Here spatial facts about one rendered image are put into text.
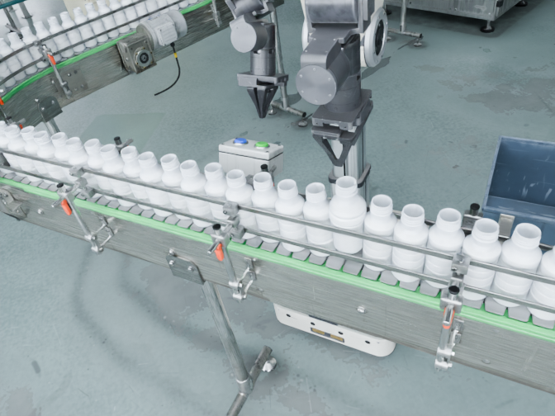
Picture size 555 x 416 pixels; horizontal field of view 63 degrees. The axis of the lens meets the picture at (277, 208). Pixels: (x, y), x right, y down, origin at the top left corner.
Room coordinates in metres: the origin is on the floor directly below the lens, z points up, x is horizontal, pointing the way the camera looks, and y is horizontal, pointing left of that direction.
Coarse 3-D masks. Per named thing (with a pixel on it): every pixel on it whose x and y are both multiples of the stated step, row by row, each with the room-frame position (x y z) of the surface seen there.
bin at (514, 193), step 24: (504, 144) 0.99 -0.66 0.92; (528, 144) 0.96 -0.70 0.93; (552, 144) 0.93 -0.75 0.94; (504, 168) 0.98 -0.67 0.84; (528, 168) 0.95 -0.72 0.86; (552, 168) 0.92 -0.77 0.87; (504, 192) 0.97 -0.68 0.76; (528, 192) 0.94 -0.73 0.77; (552, 192) 0.91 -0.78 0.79; (504, 216) 0.71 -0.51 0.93; (528, 216) 0.69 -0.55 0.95; (552, 216) 0.86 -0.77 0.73; (552, 240) 0.66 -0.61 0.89
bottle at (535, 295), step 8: (544, 256) 0.44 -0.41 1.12; (552, 256) 0.43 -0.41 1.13; (544, 264) 0.43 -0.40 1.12; (552, 264) 0.42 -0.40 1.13; (536, 272) 0.44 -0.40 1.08; (544, 272) 0.42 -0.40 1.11; (552, 272) 0.41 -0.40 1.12; (536, 288) 0.42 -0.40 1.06; (544, 288) 0.41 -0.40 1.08; (552, 288) 0.40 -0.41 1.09; (528, 296) 0.44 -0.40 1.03; (536, 296) 0.42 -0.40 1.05; (544, 296) 0.41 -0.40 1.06; (552, 296) 0.40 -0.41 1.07; (544, 304) 0.40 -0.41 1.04; (552, 304) 0.40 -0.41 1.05; (536, 312) 0.41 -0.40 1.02; (544, 312) 0.40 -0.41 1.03
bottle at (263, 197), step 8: (256, 176) 0.73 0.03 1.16; (264, 176) 0.74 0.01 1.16; (256, 184) 0.71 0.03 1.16; (264, 184) 0.71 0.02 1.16; (272, 184) 0.72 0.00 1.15; (256, 192) 0.72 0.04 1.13; (264, 192) 0.71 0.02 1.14; (272, 192) 0.71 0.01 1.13; (256, 200) 0.71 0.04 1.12; (264, 200) 0.70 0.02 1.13; (272, 200) 0.70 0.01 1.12; (264, 208) 0.69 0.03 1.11; (272, 208) 0.70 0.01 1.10; (256, 216) 0.71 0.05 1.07; (264, 216) 0.70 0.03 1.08; (264, 224) 0.70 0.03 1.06; (272, 224) 0.69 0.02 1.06; (264, 232) 0.70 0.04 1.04; (272, 232) 0.69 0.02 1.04; (264, 240) 0.70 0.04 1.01; (272, 240) 0.69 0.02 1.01
